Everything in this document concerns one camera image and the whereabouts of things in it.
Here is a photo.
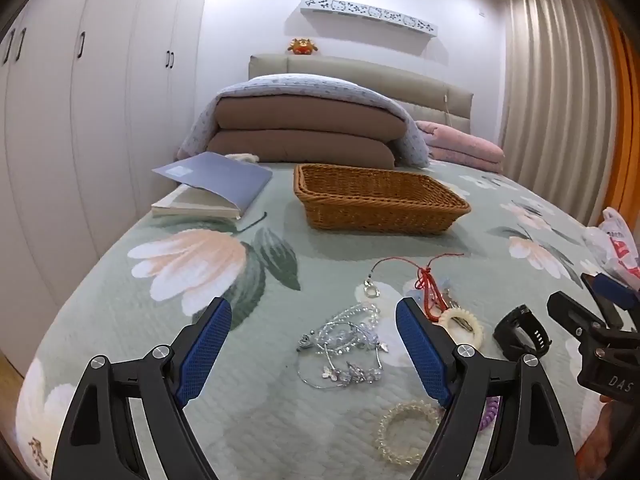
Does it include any black hairpin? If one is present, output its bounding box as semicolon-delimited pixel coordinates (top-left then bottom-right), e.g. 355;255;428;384
237;211;268;233

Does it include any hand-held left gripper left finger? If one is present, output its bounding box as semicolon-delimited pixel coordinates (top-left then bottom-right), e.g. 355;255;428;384
50;296;233;480

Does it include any brown wicker basket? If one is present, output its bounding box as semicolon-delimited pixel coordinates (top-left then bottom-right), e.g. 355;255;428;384
293;162;472;237

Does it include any beige padded headboard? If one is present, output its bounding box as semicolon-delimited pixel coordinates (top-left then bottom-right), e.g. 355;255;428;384
248;53;475;143

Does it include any white wardrobe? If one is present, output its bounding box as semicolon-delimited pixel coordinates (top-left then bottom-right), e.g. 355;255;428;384
0;0;213;376

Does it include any floral green bedspread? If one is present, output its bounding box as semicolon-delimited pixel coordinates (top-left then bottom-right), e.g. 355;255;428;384
15;160;621;480

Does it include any red cord bracelet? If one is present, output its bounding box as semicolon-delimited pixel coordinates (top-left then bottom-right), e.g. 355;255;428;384
415;252;466;322

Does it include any folded brown quilts stack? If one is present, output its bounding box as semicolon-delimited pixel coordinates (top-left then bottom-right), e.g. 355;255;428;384
175;74;432;168

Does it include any white book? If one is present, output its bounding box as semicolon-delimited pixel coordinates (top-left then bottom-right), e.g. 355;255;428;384
151;185;241;220

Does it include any orange wooden door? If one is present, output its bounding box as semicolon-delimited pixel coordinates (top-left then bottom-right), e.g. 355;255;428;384
597;0;640;231

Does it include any pale yellow bead bracelet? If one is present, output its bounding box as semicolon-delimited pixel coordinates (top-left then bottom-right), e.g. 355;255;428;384
375;400;443;466

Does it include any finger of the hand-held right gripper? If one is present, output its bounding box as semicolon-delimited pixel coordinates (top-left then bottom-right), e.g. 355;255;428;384
581;272;640;331
546;291;621;341

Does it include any blue book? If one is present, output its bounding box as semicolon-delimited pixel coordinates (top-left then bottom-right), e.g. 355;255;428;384
151;152;273;220

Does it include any folded pink blanket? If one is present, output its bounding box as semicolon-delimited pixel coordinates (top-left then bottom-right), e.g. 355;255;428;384
415;120;506;175

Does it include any white charging cable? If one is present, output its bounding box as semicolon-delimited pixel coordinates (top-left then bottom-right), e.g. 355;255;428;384
442;92;458;131

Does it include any orange plush toy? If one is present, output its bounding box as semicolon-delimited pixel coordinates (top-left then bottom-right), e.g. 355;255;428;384
287;37;321;56

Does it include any black wrist watch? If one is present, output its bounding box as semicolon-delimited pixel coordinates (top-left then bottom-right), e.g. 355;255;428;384
492;304;556;361

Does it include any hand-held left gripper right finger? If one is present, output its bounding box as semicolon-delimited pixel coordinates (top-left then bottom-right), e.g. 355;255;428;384
395;296;588;480

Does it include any red string silver pendant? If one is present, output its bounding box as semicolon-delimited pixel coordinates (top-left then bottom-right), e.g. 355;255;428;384
363;256;431;302

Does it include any brown pillow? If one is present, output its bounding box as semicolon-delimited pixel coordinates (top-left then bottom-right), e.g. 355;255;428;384
216;95;408;143
206;129;397;168

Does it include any beige curtain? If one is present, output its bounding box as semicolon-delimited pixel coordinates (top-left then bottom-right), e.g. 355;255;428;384
495;0;621;231

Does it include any clear crystal bead bracelet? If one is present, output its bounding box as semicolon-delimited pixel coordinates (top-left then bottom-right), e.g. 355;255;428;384
312;302;388;356

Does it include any pale blue translucent ornament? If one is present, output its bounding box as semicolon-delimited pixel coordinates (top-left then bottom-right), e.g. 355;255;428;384
401;280;453;306

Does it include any silver crystal necklace jewellery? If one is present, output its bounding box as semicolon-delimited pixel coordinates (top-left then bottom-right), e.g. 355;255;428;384
297;335;391;391

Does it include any purple spiral hair tie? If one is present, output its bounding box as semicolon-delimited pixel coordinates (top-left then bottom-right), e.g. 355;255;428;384
477;397;501;433

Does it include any white plastic bag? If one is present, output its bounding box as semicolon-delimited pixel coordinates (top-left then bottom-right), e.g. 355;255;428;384
582;207;640;291

